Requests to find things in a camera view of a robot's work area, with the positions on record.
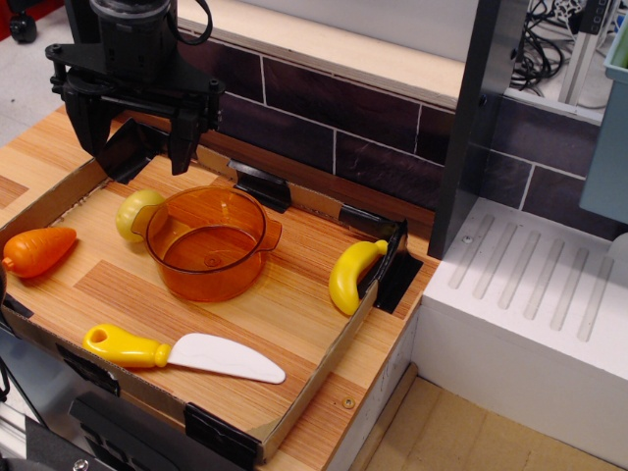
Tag yellow handled white toy knife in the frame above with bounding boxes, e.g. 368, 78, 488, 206
82, 324, 287, 385

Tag cardboard fence with black tape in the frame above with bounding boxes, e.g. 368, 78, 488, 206
1, 110, 435, 470

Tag pale yellow toy vegetable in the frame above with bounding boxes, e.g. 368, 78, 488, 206
115, 189, 165, 243

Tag tangled black cables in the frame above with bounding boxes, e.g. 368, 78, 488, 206
509, 0, 583, 92

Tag orange transparent plastic pot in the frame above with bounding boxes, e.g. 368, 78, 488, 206
131, 186, 283, 302

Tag brass screw in table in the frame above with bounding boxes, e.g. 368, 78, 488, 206
342, 397, 355, 409

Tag teal plastic bin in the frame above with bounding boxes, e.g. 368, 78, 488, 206
580, 20, 627, 224

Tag dark grey vertical post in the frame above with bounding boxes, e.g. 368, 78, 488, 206
428, 0, 528, 259

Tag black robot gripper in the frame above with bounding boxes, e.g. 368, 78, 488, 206
45, 1, 225, 175

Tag orange plastic toy carrot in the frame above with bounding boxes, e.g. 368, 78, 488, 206
1, 227, 77, 279

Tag white toy sink drainboard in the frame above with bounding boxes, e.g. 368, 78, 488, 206
413, 199, 627, 467

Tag yellow plastic toy banana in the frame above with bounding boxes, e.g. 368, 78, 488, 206
328, 239, 388, 315

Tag black wheel of red cart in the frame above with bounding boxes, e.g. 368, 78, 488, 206
9, 12, 37, 43

